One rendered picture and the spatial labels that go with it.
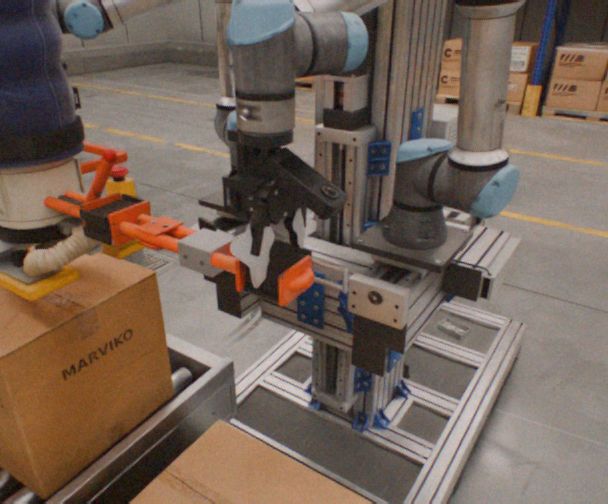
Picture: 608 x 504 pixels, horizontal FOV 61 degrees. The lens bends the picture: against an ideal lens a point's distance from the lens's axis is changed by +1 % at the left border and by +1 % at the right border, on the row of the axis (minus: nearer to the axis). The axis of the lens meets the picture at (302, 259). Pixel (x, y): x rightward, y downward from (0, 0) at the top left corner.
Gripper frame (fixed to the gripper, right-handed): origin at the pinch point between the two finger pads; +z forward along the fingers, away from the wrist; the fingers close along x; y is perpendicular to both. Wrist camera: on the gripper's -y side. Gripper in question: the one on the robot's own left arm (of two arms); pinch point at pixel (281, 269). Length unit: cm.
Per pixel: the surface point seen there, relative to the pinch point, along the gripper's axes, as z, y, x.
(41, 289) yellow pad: 11.7, 43.5, 13.2
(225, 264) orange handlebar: -0.1, 7.7, 3.5
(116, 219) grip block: -1.7, 31.4, 4.0
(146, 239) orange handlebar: 0.3, 24.6, 3.8
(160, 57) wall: 107, 925, -797
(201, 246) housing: -1.3, 13.0, 2.9
